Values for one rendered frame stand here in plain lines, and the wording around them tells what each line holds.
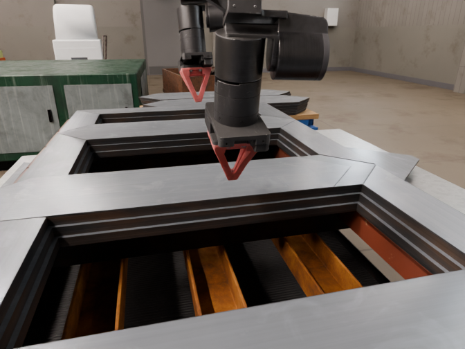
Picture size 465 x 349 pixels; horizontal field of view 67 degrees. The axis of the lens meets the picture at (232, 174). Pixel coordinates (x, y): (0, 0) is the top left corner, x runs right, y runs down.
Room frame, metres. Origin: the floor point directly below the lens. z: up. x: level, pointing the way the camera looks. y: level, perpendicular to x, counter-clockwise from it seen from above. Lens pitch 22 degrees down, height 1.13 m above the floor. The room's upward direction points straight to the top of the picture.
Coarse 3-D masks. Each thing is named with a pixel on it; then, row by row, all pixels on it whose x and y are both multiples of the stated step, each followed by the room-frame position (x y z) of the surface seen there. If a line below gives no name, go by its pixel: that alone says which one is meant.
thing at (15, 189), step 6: (24, 180) 0.64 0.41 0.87; (6, 186) 0.61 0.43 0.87; (12, 186) 0.61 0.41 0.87; (18, 186) 0.61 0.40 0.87; (24, 186) 0.61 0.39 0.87; (0, 192) 0.58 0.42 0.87; (6, 192) 0.58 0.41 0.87; (12, 192) 0.58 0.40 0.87; (18, 192) 0.58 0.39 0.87; (0, 198) 0.55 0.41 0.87; (6, 198) 0.55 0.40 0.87; (12, 198) 0.55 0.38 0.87; (0, 204) 0.53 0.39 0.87; (6, 204) 0.53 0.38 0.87; (0, 210) 0.51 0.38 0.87; (6, 210) 0.51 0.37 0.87; (0, 216) 0.49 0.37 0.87
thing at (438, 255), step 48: (96, 144) 0.93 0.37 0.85; (144, 144) 0.95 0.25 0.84; (192, 144) 0.98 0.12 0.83; (288, 144) 0.97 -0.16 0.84; (288, 192) 0.59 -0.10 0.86; (336, 192) 0.61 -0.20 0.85; (48, 240) 0.46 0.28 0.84; (96, 240) 0.49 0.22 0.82; (432, 240) 0.44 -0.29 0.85; (0, 336) 0.27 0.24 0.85
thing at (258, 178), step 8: (256, 160) 0.76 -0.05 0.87; (248, 168) 0.70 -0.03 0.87; (256, 168) 0.70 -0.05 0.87; (264, 168) 0.70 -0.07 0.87; (240, 176) 0.66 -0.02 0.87; (248, 176) 0.66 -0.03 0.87; (256, 176) 0.66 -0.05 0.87; (264, 176) 0.66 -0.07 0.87; (272, 176) 0.66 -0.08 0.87; (248, 184) 0.62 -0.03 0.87; (256, 184) 0.62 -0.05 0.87; (264, 184) 0.62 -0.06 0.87; (272, 184) 0.62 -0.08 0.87; (280, 184) 0.62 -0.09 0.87; (248, 192) 0.58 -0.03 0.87; (256, 192) 0.58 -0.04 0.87; (264, 192) 0.58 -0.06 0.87; (272, 192) 0.58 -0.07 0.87; (280, 192) 0.58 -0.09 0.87
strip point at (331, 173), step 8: (304, 160) 0.76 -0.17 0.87; (312, 160) 0.76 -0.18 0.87; (312, 168) 0.70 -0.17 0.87; (320, 168) 0.70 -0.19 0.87; (328, 168) 0.70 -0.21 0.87; (336, 168) 0.70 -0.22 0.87; (344, 168) 0.70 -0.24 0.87; (320, 176) 0.66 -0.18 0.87; (328, 176) 0.66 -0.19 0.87; (336, 176) 0.66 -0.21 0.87
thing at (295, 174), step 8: (264, 160) 0.76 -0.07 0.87; (272, 160) 0.76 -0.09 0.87; (280, 160) 0.76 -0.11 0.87; (288, 160) 0.76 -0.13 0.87; (296, 160) 0.76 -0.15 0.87; (272, 168) 0.70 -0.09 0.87; (280, 168) 0.70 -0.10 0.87; (288, 168) 0.70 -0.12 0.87; (296, 168) 0.70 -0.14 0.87; (304, 168) 0.70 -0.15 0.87; (280, 176) 0.66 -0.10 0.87; (288, 176) 0.66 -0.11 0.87; (296, 176) 0.66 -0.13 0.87; (304, 176) 0.66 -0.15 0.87; (312, 176) 0.66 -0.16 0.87; (288, 184) 0.62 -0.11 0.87; (296, 184) 0.62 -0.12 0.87; (304, 184) 0.62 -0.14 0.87; (312, 184) 0.62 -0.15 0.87; (320, 184) 0.62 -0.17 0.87; (328, 184) 0.62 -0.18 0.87
